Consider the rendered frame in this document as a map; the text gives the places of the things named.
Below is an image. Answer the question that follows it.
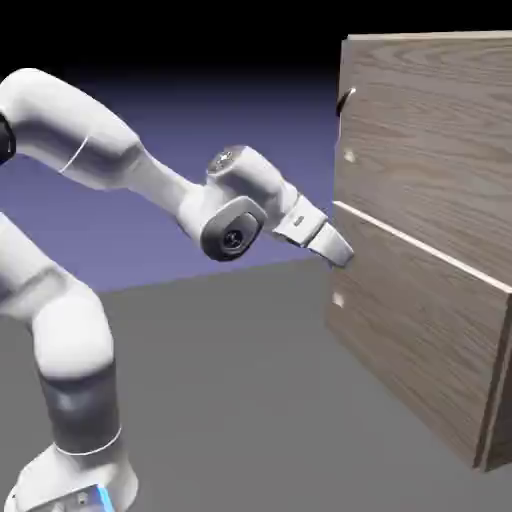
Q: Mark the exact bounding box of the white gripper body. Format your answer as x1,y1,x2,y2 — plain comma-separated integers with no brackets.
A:
306,221,356,269

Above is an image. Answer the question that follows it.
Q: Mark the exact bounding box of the wide wooden cabinet door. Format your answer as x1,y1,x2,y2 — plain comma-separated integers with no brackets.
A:
324,200,512,473

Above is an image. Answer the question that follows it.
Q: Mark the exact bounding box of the wooden cabinet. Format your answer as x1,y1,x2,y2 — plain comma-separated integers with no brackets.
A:
324,30,512,473

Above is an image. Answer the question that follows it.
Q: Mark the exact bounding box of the wooden cabinet door with handle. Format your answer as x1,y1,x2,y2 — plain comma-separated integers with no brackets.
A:
333,36,352,206

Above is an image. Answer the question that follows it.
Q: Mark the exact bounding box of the curved metal door handle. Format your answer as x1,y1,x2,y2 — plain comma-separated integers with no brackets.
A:
335,86,358,118

